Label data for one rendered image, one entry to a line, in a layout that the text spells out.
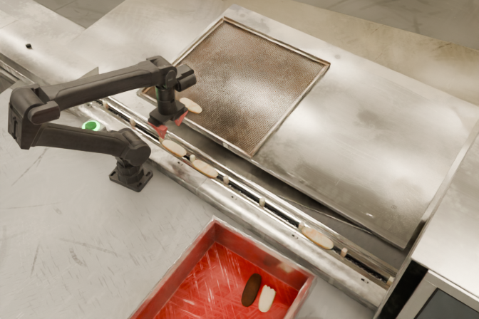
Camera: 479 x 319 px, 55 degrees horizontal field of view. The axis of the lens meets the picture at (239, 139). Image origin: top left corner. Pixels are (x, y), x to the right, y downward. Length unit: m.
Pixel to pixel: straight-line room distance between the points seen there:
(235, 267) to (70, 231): 0.50
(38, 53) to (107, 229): 0.82
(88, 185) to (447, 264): 1.09
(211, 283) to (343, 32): 1.36
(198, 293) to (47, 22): 1.51
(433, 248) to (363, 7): 3.41
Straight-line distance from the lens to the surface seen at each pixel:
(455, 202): 0.96
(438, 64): 2.17
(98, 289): 1.34
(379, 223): 1.39
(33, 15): 2.42
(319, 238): 1.36
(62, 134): 1.25
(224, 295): 1.29
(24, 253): 1.46
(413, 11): 4.24
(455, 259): 0.88
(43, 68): 1.88
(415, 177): 1.49
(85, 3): 4.13
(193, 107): 1.62
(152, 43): 2.09
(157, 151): 1.54
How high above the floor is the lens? 2.00
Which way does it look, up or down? 46 degrees down
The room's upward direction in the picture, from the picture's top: 2 degrees clockwise
